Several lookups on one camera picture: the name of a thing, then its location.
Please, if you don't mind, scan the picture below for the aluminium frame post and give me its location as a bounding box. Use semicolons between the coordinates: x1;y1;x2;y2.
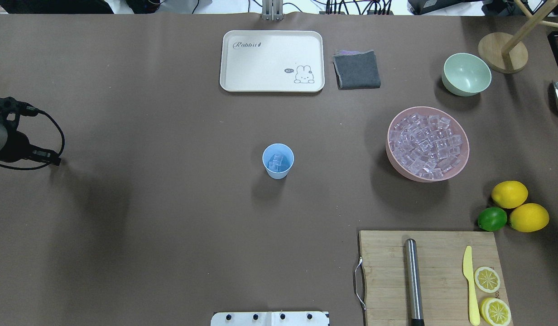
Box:
261;0;284;21

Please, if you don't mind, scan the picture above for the yellow lemon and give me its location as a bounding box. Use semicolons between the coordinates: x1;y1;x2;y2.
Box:
509;203;550;233
491;180;528;209

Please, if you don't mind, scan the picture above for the lemon half slice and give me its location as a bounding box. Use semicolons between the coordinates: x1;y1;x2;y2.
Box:
473;266;502;293

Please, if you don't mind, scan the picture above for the light blue cup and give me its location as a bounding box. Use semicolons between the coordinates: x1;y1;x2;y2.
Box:
262;143;295;180

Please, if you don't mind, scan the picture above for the wooden mug tree stand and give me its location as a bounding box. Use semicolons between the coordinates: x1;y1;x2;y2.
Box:
478;0;558;74

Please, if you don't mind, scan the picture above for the pink bowl of ice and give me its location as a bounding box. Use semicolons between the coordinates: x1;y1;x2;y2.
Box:
386;106;470;183

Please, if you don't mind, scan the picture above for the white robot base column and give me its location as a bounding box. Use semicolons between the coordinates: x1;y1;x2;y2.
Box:
210;311;330;326

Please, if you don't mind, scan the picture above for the yellow plastic knife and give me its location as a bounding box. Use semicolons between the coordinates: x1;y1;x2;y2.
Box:
462;245;481;326

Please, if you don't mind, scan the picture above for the cream rabbit tray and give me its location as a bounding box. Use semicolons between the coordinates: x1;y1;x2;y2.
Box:
219;30;325;93

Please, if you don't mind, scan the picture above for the green lime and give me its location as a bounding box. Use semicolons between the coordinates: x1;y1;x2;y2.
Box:
476;207;508;232

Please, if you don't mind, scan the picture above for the mint green bowl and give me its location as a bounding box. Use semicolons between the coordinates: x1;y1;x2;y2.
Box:
441;53;492;97

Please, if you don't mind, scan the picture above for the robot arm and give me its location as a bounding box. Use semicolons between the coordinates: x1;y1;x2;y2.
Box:
0;120;61;166

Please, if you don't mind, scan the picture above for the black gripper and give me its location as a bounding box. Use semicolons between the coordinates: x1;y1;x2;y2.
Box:
0;129;61;166

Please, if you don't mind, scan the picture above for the grey folded cloth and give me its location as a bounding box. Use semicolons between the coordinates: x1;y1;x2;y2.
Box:
332;49;382;90

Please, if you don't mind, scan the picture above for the wooden cutting board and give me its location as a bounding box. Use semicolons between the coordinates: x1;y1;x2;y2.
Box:
358;230;504;326

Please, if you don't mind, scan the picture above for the clear ice cube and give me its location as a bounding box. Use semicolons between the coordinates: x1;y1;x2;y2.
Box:
267;154;291;173

